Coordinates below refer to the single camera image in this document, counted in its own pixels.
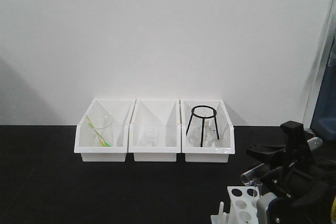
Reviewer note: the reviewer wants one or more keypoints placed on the clear glass conical flask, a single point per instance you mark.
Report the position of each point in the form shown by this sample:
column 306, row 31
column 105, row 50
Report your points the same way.
column 202, row 135

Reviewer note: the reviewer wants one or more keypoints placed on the white test tube rack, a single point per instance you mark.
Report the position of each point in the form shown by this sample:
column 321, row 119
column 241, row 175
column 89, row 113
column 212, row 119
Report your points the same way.
column 243, row 206

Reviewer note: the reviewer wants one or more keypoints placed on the white right storage bin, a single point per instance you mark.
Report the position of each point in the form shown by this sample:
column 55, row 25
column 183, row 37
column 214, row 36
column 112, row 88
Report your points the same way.
column 224, row 147

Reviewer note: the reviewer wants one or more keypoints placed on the black wire tripod stand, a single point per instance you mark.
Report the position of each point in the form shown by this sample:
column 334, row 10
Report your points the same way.
column 199, row 114

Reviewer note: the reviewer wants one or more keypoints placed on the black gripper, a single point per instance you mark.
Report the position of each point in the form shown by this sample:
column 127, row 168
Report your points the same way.
column 300, row 189

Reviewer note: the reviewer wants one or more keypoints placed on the white storage bin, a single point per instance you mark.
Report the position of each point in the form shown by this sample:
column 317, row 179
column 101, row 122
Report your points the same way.
column 224, row 147
column 163, row 115
column 102, row 134

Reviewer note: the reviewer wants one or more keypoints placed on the clear glass test tube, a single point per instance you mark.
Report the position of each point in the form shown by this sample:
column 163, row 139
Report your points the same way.
column 248, row 177

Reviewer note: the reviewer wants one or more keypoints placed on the white middle storage bin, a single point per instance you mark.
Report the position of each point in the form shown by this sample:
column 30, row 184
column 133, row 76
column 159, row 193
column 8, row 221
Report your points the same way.
column 163, row 115

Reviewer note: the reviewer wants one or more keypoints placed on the white left storage bin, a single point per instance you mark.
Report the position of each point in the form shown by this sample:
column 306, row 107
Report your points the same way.
column 102, row 134

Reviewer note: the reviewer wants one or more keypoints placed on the clear glass beaker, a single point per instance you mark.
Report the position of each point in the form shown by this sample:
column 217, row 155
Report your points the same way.
column 103, row 133

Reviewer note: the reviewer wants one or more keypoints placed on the grey pegboard drying rack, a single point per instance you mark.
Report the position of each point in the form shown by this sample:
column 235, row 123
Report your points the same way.
column 323, row 120

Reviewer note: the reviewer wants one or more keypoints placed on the small clear glass flask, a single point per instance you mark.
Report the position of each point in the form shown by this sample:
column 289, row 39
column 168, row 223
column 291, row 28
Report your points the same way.
column 151, row 137

